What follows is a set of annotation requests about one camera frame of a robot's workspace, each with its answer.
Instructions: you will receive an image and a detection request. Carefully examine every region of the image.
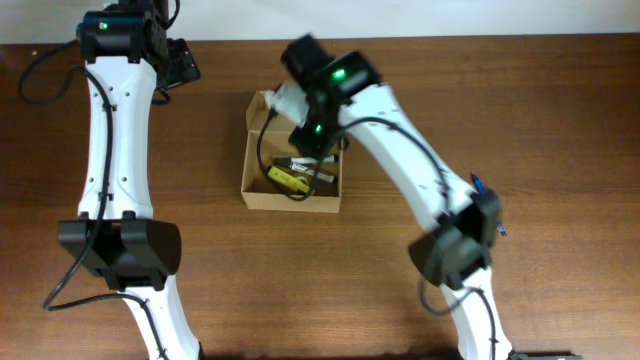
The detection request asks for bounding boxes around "blue capped whiteboard marker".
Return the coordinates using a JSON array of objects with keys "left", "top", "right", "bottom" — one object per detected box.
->
[{"left": 274, "top": 154, "right": 340, "bottom": 166}]

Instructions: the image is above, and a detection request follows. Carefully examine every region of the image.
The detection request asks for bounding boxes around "black capped whiteboard marker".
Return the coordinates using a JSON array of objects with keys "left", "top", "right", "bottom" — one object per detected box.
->
[{"left": 290, "top": 163, "right": 337, "bottom": 183}]

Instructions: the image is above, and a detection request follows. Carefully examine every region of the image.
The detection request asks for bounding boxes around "yellow highlighter marker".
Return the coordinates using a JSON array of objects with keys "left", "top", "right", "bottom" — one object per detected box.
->
[{"left": 267, "top": 166, "right": 310, "bottom": 194}]

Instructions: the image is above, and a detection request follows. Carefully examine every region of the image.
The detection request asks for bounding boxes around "brown cardboard box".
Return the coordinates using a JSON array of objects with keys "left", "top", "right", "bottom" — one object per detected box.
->
[{"left": 241, "top": 91, "right": 343, "bottom": 213}]

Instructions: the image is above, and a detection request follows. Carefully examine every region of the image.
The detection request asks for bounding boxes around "blue ballpoint pen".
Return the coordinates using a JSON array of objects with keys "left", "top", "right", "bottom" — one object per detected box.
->
[{"left": 470, "top": 173, "right": 508, "bottom": 237}]

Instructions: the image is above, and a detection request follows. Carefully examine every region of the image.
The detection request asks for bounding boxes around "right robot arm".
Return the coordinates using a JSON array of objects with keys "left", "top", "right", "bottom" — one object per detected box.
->
[{"left": 268, "top": 35, "right": 513, "bottom": 359}]

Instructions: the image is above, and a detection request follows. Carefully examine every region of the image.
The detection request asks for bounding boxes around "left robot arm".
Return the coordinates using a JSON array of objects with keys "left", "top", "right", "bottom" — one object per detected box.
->
[{"left": 58, "top": 1, "right": 203, "bottom": 359}]

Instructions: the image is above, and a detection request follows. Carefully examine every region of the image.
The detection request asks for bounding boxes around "left black cable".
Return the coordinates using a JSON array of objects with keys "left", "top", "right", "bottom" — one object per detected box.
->
[{"left": 17, "top": 0, "right": 181, "bottom": 360}]

